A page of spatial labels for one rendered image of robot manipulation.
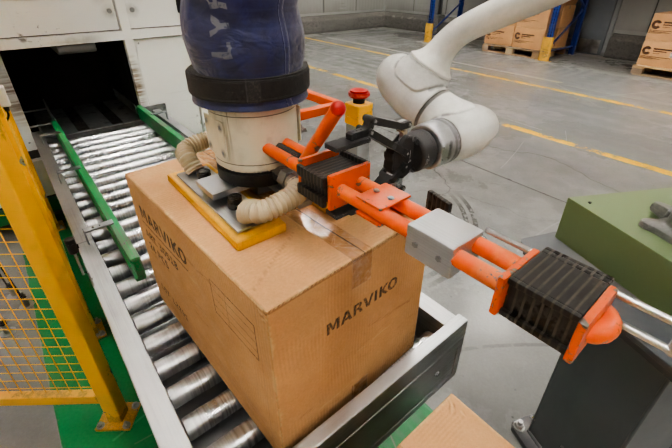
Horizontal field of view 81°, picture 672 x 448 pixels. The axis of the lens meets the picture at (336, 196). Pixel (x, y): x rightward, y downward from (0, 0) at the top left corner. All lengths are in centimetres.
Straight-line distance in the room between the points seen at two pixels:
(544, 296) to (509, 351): 147
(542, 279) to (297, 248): 40
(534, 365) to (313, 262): 136
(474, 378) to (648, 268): 90
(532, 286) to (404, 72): 56
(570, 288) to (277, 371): 44
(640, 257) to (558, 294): 64
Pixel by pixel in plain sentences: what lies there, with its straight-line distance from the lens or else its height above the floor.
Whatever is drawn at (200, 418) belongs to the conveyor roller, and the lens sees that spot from 99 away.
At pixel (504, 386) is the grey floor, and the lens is 177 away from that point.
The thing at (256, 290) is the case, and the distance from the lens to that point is 61.
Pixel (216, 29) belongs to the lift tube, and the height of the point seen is 129.
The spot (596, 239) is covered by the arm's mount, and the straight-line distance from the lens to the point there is 111.
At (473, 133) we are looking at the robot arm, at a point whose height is 110.
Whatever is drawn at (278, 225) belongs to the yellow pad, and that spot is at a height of 97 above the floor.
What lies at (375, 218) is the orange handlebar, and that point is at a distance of 53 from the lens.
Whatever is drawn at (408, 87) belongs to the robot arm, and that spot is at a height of 116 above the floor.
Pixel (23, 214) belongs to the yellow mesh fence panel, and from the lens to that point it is 119.
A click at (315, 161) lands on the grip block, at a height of 110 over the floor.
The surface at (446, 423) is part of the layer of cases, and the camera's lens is 97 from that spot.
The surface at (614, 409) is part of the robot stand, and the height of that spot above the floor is 41.
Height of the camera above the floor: 136
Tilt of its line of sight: 30 degrees down
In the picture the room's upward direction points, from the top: straight up
